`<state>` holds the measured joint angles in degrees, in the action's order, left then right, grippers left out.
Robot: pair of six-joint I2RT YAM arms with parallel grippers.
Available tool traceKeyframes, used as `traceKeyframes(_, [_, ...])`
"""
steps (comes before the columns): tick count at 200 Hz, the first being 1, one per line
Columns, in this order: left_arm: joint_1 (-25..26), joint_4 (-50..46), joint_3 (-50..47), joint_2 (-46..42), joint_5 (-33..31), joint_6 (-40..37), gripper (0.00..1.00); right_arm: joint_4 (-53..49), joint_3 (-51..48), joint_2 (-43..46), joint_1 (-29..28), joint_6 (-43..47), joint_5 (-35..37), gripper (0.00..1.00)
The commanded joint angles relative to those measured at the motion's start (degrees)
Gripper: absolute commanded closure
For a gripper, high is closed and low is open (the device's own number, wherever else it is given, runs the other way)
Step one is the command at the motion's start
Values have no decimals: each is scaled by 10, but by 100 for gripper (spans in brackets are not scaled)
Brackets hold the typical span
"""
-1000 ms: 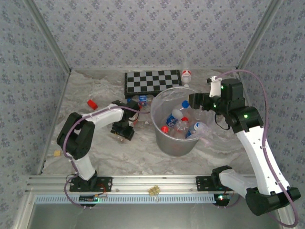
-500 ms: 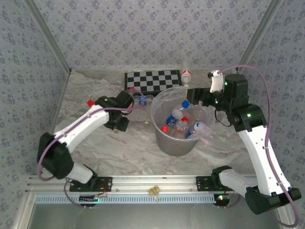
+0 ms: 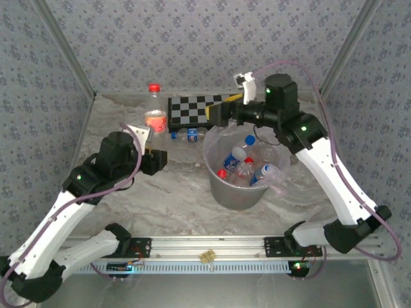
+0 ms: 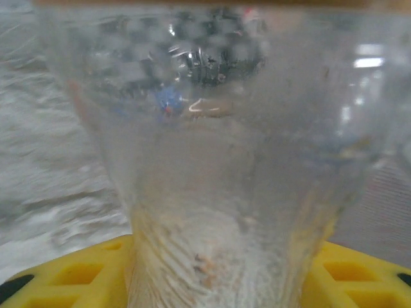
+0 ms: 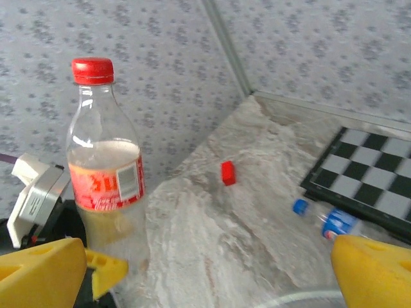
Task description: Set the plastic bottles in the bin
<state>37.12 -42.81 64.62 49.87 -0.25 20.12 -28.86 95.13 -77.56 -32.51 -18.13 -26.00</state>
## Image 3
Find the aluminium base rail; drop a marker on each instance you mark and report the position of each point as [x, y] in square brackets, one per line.
[208, 245]

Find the brass-coloured clips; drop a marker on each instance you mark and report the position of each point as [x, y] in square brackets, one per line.
[207, 256]

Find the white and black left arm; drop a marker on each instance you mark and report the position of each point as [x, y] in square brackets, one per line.
[48, 231]

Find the clear blue-capped plastic bottle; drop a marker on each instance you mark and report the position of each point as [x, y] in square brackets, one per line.
[253, 142]

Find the orange-label red-capped plastic bottle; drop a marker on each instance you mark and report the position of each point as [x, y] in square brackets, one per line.
[155, 122]

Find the grey metal mesh bin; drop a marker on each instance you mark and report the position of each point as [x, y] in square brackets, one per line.
[237, 195]

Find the aluminium frame post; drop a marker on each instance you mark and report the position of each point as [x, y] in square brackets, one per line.
[67, 51]
[350, 48]

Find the blue-capped Pepsi plastic bottle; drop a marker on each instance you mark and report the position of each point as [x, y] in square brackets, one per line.
[192, 134]

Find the clear red-capped plastic bottle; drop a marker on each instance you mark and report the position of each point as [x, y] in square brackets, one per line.
[245, 170]
[222, 174]

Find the black and white checkerboard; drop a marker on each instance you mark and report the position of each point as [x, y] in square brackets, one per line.
[192, 110]

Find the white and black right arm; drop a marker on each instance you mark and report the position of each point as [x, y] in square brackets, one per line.
[330, 179]

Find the clear plastic bag bin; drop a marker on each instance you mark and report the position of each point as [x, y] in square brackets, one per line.
[281, 162]

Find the white-capped blue-label plastic bottle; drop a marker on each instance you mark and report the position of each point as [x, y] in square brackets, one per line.
[261, 174]
[232, 160]

